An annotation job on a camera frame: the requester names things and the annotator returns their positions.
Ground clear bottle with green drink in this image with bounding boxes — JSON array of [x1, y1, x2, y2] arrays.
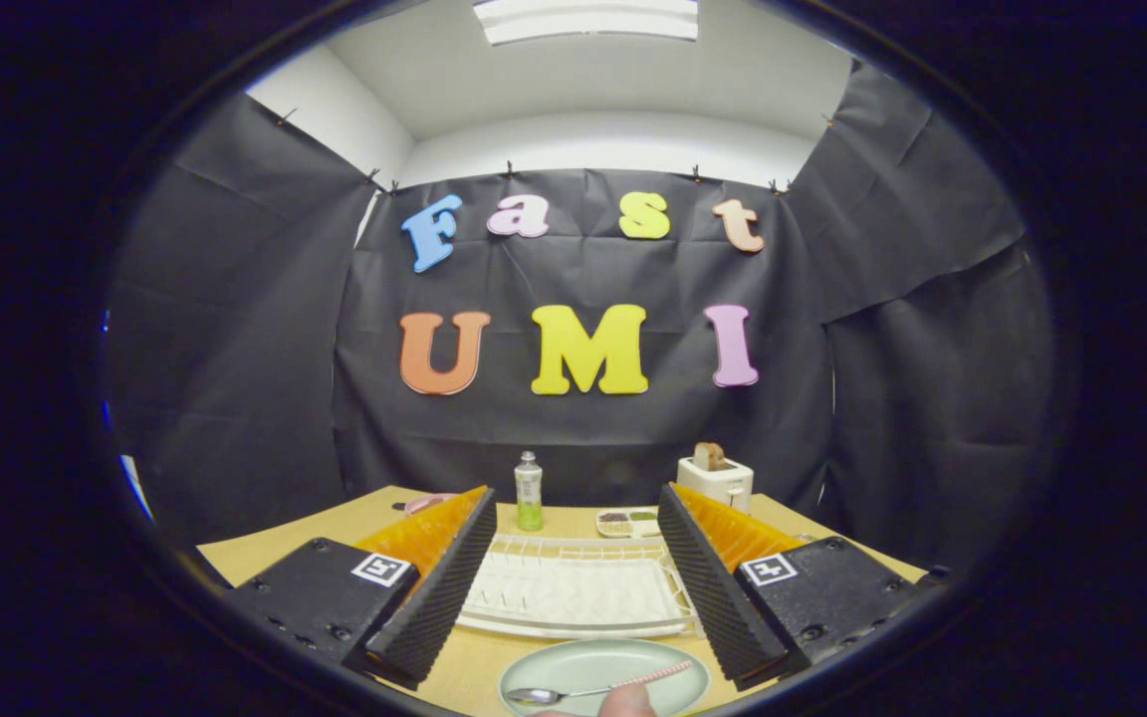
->
[[515, 450, 545, 532]]

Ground pale green plate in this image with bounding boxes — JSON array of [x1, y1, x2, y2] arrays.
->
[[499, 638, 711, 717]]

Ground white toaster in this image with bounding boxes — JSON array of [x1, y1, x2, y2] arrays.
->
[[676, 456, 755, 514]]

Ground spoon with pink checked handle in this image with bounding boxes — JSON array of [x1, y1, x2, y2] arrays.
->
[[506, 659, 694, 708]]

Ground white sectioned condiment tray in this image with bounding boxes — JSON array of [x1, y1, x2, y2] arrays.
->
[[595, 509, 661, 539]]

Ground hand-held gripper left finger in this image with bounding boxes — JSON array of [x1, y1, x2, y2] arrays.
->
[[225, 485, 500, 690]]

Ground white dish rack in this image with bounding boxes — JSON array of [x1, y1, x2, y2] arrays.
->
[[456, 534, 702, 640]]

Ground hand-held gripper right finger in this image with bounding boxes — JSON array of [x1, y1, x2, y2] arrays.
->
[[655, 483, 933, 691]]

